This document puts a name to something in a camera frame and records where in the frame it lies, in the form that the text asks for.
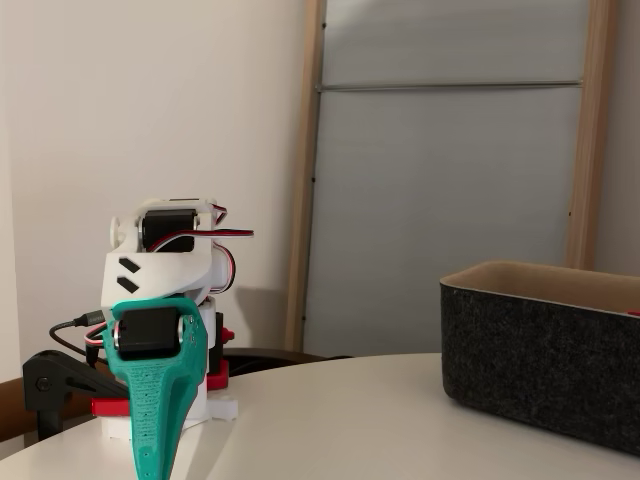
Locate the red base clamp bracket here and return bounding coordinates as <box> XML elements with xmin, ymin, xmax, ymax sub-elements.
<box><xmin>91</xmin><ymin>397</ymin><xmax>132</xmax><ymax>417</ymax></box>
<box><xmin>206</xmin><ymin>358</ymin><xmax>230</xmax><ymax>391</ymax></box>

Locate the black table clamp red knob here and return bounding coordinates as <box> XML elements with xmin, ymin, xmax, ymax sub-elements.
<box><xmin>214</xmin><ymin>312</ymin><xmax>235</xmax><ymax>374</ymax></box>

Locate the metal rod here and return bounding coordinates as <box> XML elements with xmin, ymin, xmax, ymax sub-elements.
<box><xmin>314</xmin><ymin>78</ymin><xmax>586</xmax><ymax>94</ymax></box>

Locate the black usb cable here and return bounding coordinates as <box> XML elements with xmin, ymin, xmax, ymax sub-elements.
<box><xmin>48</xmin><ymin>309</ymin><xmax>109</xmax><ymax>369</ymax></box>

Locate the wood framed translucent panel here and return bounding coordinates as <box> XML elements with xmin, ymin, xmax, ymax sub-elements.
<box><xmin>284</xmin><ymin>0</ymin><xmax>621</xmax><ymax>359</ymax></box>

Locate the dark grey felt basket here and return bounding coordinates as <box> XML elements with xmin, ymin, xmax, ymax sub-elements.
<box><xmin>439</xmin><ymin>259</ymin><xmax>640</xmax><ymax>457</ymax></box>

